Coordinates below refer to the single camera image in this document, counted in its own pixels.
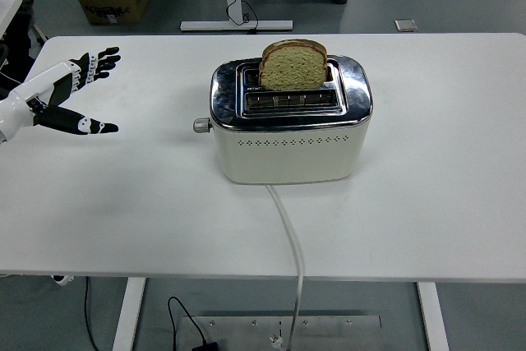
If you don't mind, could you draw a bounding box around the black hanging cable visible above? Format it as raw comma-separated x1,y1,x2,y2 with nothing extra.
83,276,102,351

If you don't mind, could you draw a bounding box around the grey floor socket plate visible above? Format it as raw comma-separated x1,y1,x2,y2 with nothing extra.
393,18,419,33

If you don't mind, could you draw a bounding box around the white toaster power cord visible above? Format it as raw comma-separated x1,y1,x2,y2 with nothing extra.
265,183,305,351

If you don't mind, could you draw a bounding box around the grey toaster knob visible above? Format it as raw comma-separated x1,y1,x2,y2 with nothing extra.
191,117,213,135

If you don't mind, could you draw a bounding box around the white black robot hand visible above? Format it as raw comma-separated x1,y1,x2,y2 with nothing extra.
0,46,122,145

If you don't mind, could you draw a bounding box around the brown bread slice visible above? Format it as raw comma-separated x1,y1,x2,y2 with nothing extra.
257,38,329,92

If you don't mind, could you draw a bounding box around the cream and chrome toaster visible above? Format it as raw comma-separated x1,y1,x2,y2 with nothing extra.
191,53,374,185

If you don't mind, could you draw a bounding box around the white side table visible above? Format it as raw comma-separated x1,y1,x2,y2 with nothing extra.
0,0,24,38

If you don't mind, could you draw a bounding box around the brown cardboard box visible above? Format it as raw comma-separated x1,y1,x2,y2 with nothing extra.
77,0,151,26

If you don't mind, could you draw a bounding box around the white table leg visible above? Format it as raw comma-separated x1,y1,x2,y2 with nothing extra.
111,277,148,351
415,281,451,351

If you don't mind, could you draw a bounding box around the black adapter cable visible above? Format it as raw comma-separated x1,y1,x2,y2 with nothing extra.
166,296,206,346

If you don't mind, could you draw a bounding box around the person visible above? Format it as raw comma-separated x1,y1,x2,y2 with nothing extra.
0,0,37,93

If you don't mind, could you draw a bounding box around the grey metal plate with screws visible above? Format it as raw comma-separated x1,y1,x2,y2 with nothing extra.
174,315,383,351

